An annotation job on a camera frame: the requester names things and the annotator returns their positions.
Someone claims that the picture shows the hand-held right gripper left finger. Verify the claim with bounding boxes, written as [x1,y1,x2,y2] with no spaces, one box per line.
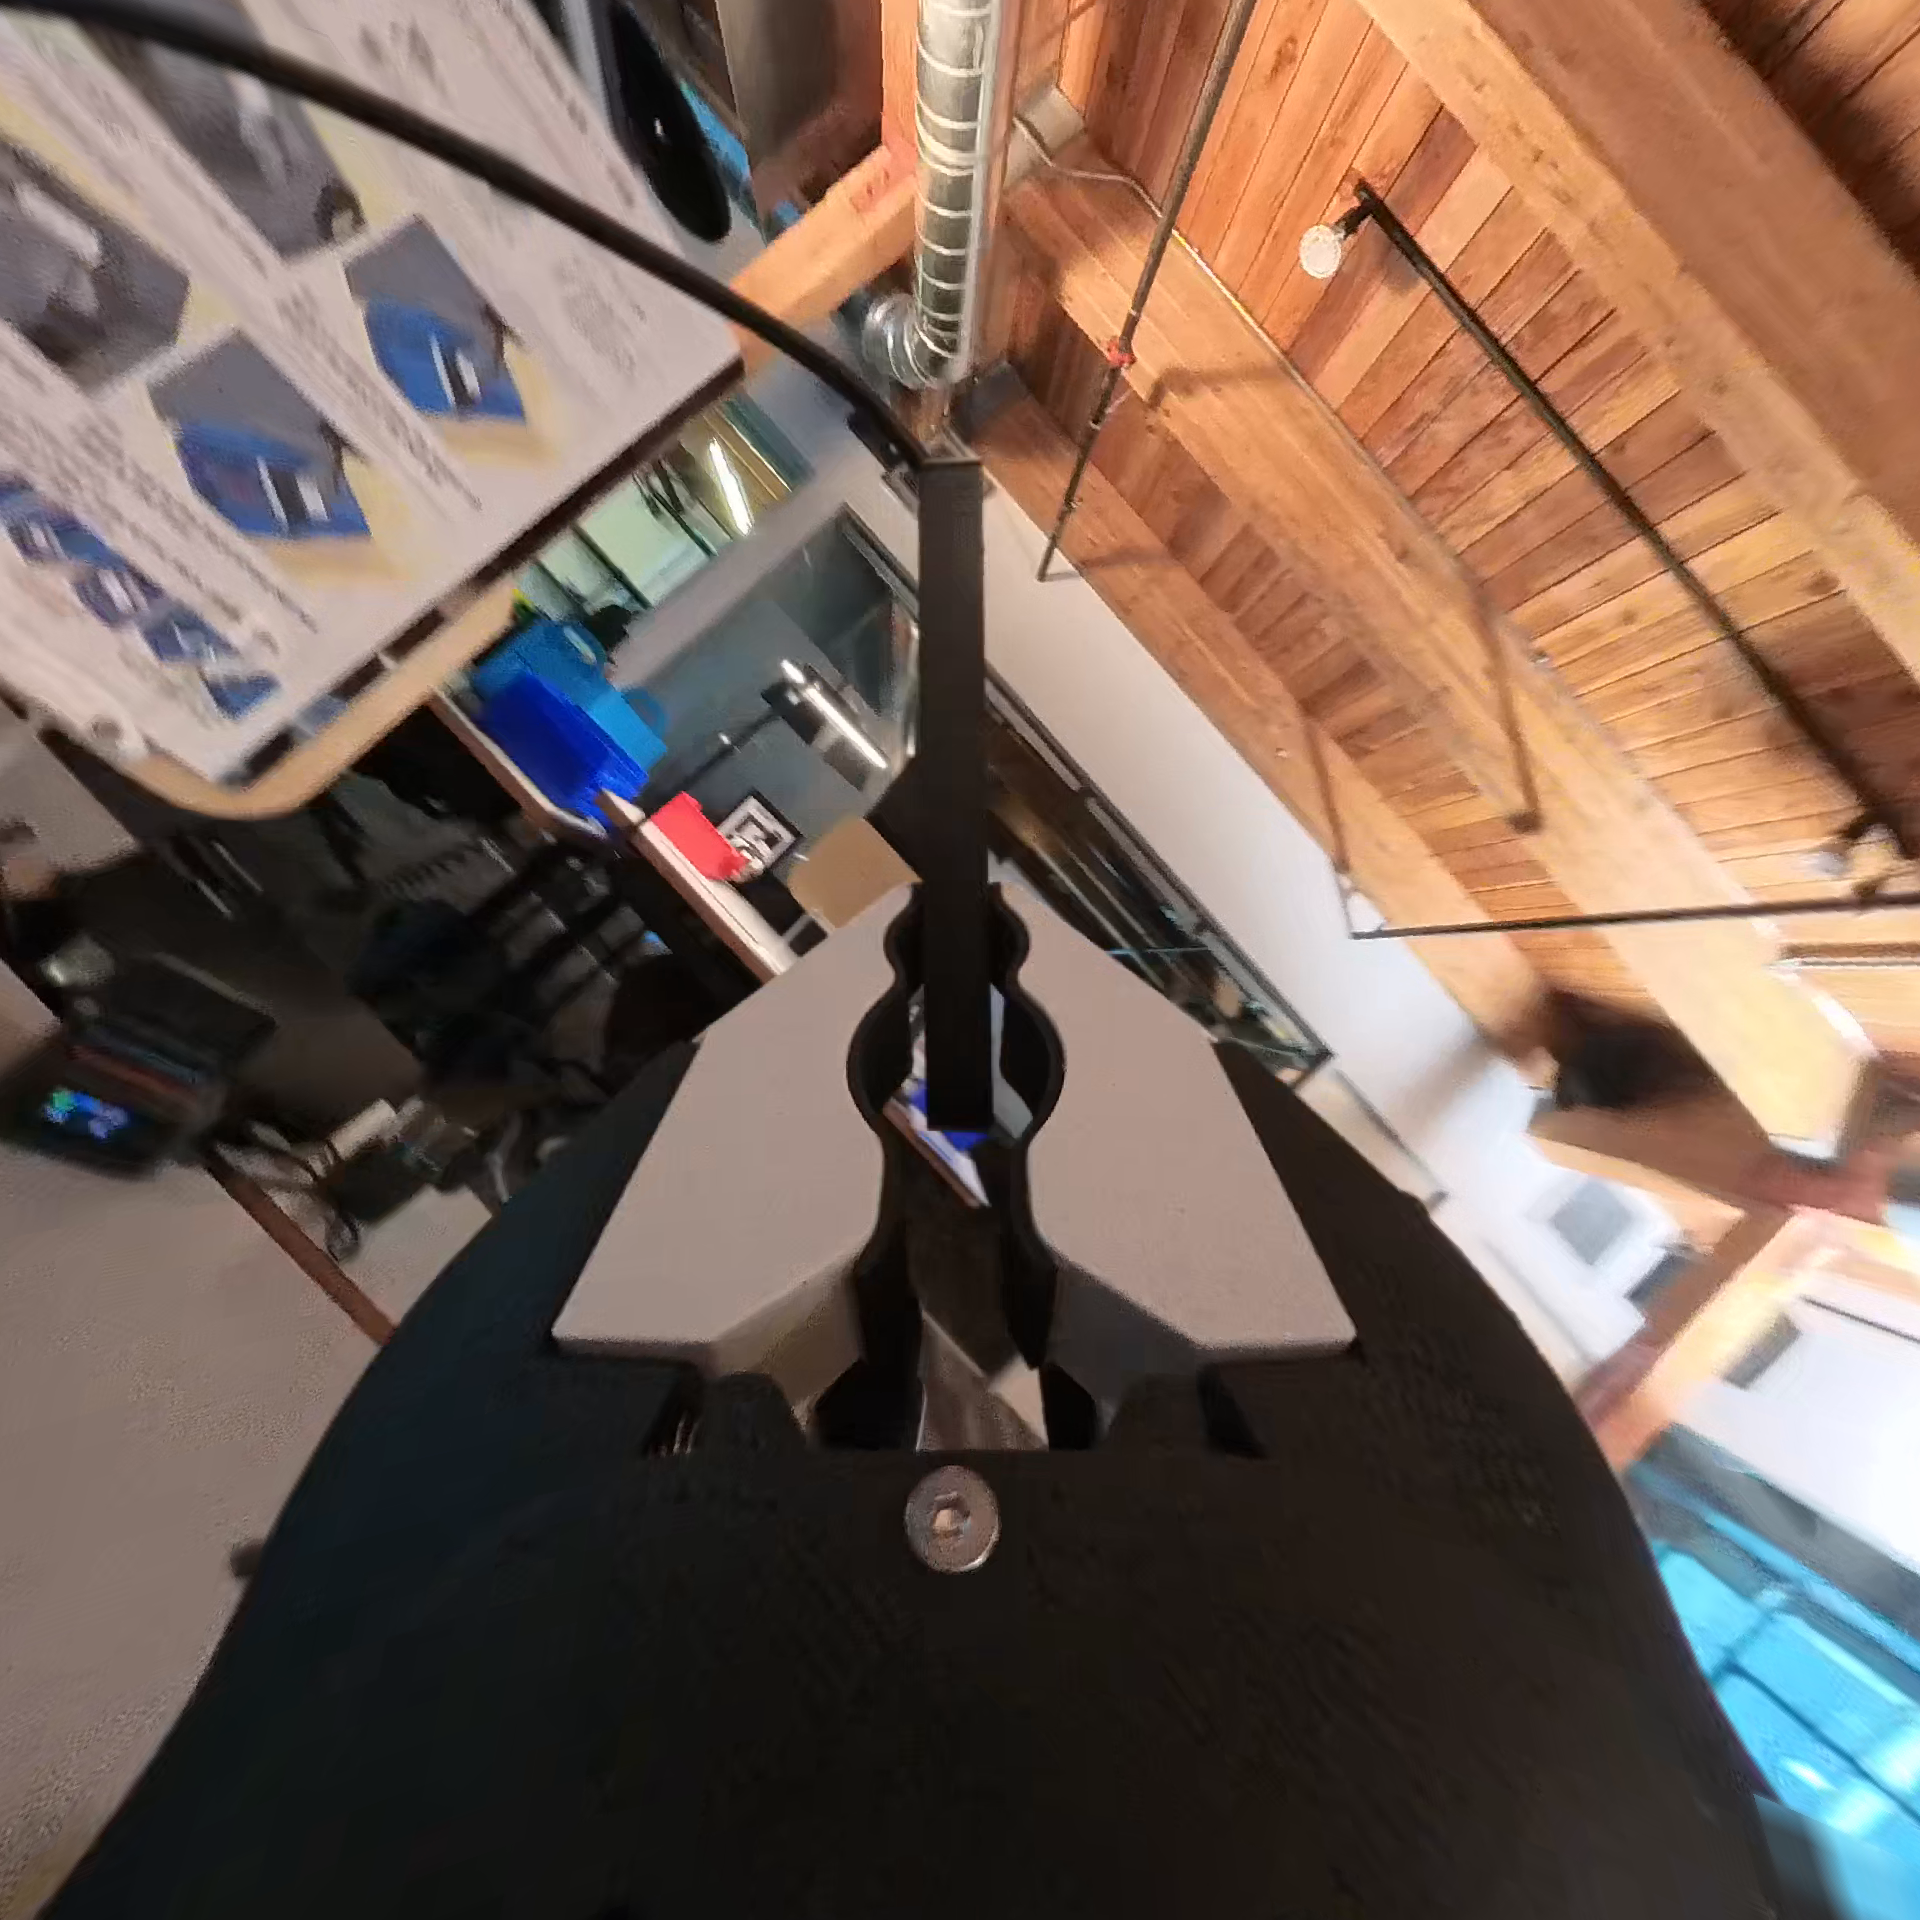
[547,882,924,1428]

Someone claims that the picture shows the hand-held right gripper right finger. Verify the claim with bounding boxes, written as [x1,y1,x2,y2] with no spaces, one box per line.
[991,882,1360,1428]

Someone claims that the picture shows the black usb hub cable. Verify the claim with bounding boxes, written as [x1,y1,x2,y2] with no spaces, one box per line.
[0,0,940,470]

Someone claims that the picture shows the black power adapter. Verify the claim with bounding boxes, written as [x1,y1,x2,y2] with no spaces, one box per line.
[322,1101,451,1223]

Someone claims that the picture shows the tan sign board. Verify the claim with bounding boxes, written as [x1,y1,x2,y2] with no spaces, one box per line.
[785,815,918,932]

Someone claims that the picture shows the small red bin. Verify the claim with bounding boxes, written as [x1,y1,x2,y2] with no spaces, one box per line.
[643,791,751,884]

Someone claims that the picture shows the stack of blue bins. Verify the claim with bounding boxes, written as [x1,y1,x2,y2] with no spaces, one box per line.
[471,613,669,804]

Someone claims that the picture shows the window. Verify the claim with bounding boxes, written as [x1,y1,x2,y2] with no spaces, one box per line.
[1626,1423,1920,1920]

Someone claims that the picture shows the black ceiling pipe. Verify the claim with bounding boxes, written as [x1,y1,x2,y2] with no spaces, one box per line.
[1033,0,1262,583]

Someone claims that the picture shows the instruction sign on stand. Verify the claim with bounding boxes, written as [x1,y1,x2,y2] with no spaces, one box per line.
[0,0,747,821]

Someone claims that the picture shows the round black ceiling fixture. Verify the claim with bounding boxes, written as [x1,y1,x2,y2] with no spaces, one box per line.
[606,0,737,245]

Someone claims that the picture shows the wall vent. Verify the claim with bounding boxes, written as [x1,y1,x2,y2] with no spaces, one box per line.
[1543,1176,1640,1265]

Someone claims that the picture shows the black hanging pipe frame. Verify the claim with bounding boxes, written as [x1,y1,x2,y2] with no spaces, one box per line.
[1342,179,1920,939]

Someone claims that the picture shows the silver ventilation duct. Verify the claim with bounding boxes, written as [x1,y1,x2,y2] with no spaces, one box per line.
[862,0,1009,396]

